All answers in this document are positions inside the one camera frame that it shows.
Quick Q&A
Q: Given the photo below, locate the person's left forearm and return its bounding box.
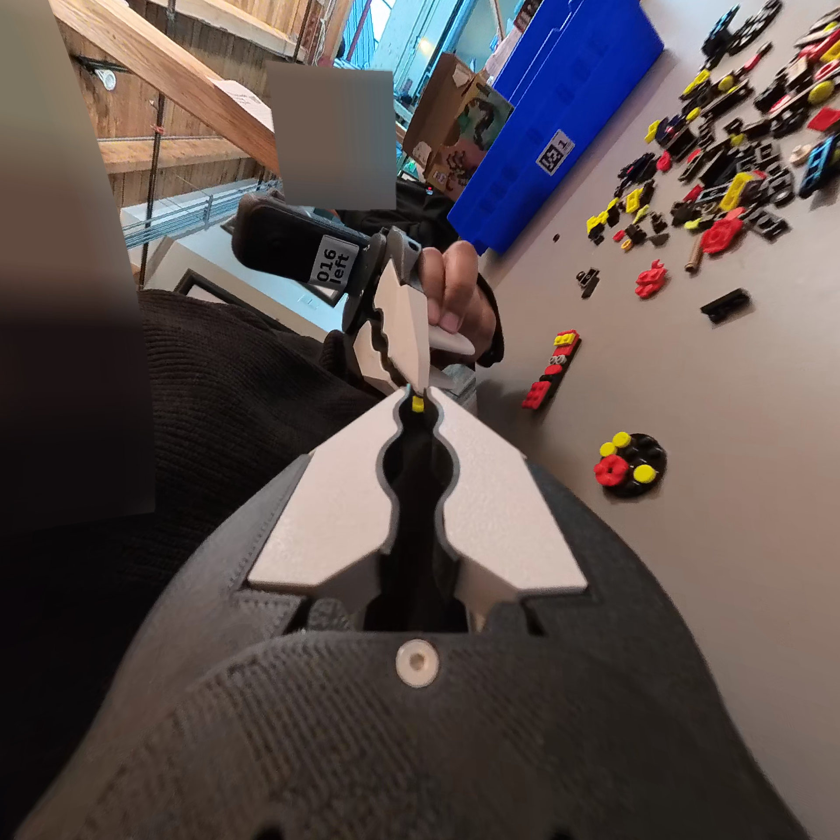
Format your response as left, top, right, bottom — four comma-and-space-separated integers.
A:
474, 272, 506, 368

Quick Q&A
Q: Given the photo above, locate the small black lego bracket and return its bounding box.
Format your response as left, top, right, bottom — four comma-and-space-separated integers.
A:
700, 289, 751, 324

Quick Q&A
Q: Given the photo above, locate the person's black knit sweater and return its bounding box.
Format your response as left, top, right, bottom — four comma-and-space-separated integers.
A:
0, 289, 401, 840

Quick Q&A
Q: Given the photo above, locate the round black lego plate assembly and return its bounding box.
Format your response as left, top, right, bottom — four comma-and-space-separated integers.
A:
594, 431, 668, 497

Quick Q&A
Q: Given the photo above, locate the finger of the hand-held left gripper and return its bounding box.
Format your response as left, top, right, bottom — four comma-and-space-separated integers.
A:
341, 298, 409, 396
376, 261, 433, 395

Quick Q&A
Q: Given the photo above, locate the red round lego plate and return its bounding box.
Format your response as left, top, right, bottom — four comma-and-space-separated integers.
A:
699, 218, 746, 256

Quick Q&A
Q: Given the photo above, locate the blue storage bin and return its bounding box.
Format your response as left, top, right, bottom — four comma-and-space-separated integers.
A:
448, 0, 665, 256

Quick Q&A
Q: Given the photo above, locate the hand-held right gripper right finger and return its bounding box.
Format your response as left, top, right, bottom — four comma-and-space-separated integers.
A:
423, 387, 588, 623

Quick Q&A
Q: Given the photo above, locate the pile of lego pieces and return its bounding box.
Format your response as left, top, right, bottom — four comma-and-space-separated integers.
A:
586, 0, 840, 249

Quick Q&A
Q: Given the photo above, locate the red black lego strip assembly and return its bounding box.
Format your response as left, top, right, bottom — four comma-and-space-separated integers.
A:
521, 330, 581, 411

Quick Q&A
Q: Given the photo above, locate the printed cardboard box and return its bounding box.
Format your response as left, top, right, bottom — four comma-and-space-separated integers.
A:
402, 52, 516, 193

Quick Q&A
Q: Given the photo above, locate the wooden beam structure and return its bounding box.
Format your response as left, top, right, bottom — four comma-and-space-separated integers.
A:
49, 0, 349, 175

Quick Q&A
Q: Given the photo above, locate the person's left hand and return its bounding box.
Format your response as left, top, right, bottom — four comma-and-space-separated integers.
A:
420, 238, 497, 358

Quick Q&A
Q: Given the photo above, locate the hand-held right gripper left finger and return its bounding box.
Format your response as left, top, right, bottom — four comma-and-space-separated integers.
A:
247, 387, 411, 616

